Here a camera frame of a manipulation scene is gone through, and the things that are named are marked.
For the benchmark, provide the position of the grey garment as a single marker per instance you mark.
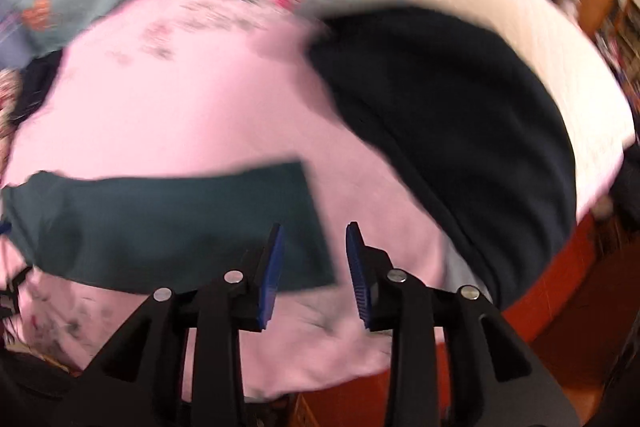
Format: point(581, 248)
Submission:
point(325, 4)

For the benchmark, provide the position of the dark teal pants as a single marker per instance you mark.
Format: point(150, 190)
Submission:
point(150, 227)

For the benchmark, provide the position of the pink floral bedsheet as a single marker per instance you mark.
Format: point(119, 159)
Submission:
point(175, 117)

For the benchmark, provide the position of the folded navy garment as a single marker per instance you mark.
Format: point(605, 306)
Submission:
point(37, 87)

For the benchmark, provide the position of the red floral quilt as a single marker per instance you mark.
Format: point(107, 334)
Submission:
point(7, 107)

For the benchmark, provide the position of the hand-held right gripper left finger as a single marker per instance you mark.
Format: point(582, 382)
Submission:
point(270, 277)

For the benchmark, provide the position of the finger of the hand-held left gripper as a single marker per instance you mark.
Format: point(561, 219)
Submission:
point(3, 228)

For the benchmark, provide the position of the large navy garment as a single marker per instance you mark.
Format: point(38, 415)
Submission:
point(450, 132)

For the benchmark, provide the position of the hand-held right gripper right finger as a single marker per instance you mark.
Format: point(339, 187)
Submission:
point(357, 277)

